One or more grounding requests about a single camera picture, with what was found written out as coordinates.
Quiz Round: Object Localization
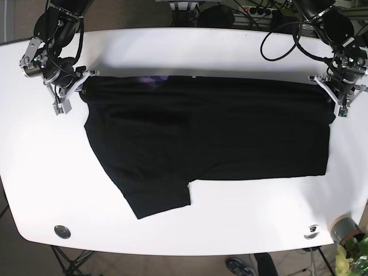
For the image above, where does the left silver table grommet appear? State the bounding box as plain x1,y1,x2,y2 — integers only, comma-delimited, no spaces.
54,225,71,239

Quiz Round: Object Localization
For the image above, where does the right silver table grommet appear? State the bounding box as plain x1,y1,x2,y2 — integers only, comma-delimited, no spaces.
304,224,320,240

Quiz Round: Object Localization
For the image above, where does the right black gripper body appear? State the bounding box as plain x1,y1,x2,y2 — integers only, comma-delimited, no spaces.
43,66,99,115

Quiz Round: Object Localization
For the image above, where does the grey plant pot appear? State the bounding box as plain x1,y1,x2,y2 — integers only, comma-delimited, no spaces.
328,214,365,245

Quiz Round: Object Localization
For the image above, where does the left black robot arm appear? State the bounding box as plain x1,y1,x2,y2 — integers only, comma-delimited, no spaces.
260,1,367,117

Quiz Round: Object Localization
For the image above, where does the green potted plant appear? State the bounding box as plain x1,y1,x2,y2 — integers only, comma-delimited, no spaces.
335,234,367,276

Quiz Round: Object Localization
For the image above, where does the black printed T-shirt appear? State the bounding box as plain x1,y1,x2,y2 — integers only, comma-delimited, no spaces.
80,76,335,219

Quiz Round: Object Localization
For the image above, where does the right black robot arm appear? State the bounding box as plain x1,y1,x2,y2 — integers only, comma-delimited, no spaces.
20,1,98,115

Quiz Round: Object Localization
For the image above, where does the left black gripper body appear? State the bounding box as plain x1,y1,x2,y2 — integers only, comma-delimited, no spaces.
309,57,367,117

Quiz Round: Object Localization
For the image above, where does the silver table grommet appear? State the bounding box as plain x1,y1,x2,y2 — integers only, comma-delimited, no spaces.
54,225,71,239
304,224,320,240

